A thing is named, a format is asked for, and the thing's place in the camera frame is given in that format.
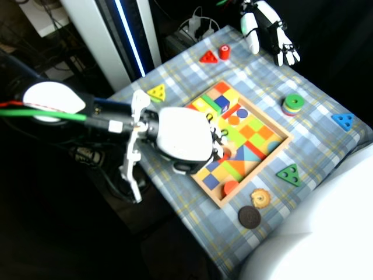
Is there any blue triangle with three holes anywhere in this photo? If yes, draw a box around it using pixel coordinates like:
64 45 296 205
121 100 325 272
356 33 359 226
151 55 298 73
331 113 356 131

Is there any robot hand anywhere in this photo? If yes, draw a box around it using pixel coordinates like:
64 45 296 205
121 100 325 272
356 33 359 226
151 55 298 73
240 0 301 67
155 106 231 176

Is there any red cylinder with white mark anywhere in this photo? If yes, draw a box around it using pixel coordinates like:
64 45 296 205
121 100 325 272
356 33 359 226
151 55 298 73
218 44 231 61

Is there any red triangle with three holes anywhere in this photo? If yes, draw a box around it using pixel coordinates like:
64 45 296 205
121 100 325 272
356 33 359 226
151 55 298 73
199 50 219 64

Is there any yellow ring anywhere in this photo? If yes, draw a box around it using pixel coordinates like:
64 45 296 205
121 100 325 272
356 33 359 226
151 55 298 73
281 103 301 114

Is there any green triangle with three holes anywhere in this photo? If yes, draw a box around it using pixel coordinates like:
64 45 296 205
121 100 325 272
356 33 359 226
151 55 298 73
276 163 301 187

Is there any wooden tray with printed floor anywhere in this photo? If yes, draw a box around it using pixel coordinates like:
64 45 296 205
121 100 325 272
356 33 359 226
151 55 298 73
185 79 294 209

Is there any tan flower-shaped cookie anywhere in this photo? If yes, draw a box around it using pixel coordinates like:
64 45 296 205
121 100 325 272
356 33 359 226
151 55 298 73
250 188 272 209

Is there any dark chocolate round cookie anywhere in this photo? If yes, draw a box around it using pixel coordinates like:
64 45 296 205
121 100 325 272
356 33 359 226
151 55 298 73
238 205 262 228

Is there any yellow triangle with three holes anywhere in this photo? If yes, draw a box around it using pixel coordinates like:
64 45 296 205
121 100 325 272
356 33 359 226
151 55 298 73
146 83 167 102

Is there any blue ring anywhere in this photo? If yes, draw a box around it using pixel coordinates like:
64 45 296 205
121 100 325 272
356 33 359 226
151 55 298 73
281 101 300 115

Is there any black box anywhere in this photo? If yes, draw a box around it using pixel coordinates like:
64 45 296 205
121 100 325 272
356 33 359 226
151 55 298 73
164 29 199 59

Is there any natural wooden block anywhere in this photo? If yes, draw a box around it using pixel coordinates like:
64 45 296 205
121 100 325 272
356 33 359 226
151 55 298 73
221 141 238 160

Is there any white power adapter with cables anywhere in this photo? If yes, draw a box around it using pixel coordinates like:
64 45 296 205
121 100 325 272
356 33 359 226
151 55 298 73
179 7 221 41

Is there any white box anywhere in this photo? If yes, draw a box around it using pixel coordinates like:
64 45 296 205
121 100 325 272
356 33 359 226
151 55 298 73
19 0 71 38

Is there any white pillar with blue light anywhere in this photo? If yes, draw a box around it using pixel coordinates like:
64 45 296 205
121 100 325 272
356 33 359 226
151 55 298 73
59 0 163 93

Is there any white rounded shell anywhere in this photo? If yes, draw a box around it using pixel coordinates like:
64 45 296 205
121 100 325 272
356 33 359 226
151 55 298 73
238 139 373 280

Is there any blue plaid table cloth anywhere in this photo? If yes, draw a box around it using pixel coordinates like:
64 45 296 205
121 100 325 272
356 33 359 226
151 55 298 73
109 24 373 280

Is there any green ring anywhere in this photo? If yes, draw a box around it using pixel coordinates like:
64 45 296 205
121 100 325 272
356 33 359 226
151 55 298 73
284 93 305 111

